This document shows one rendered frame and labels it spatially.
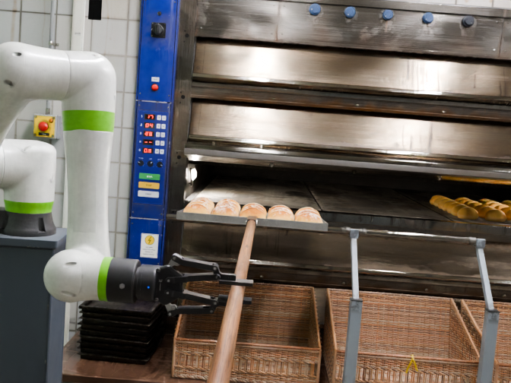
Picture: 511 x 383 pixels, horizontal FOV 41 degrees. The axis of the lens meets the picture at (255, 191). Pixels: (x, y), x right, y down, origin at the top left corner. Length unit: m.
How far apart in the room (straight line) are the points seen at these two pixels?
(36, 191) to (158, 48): 1.25
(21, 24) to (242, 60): 0.96
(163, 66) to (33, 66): 1.50
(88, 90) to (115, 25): 1.51
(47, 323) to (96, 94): 0.66
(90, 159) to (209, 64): 1.49
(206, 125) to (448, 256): 1.20
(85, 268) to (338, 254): 1.75
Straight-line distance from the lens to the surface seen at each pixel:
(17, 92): 1.50
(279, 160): 2.79
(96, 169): 1.54
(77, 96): 1.54
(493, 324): 2.56
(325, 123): 2.96
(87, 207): 1.54
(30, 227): 1.88
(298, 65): 2.95
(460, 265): 3.11
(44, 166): 1.87
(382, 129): 2.98
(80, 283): 1.42
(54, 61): 1.52
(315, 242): 3.00
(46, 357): 1.93
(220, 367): 0.96
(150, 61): 2.96
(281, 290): 2.98
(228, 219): 2.46
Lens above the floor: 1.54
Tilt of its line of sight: 6 degrees down
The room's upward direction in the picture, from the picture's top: 4 degrees clockwise
